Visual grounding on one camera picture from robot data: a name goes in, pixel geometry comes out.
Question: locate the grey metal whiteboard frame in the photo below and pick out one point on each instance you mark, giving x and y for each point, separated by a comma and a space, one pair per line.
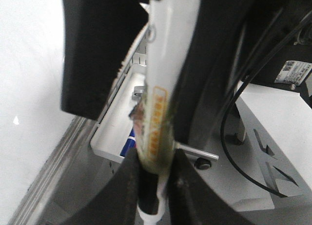
42, 189

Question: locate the white whiteboard marker pen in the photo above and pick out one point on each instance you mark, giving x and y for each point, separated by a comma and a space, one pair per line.
170, 30

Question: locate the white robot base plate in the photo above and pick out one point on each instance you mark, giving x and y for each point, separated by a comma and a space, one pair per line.
278, 153

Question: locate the white whiteboard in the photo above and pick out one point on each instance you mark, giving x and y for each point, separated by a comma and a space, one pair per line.
31, 69

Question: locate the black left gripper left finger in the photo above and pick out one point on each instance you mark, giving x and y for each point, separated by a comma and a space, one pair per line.
116, 203

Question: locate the steel pin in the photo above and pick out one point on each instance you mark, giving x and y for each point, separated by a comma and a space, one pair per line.
197, 152

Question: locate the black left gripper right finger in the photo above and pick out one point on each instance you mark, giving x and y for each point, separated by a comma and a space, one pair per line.
193, 202

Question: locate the white plastic tray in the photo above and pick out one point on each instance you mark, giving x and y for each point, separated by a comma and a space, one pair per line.
114, 124

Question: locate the blue object in tray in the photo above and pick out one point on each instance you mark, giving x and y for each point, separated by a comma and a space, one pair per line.
130, 143

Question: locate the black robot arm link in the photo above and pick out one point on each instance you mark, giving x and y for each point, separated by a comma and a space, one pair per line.
232, 39

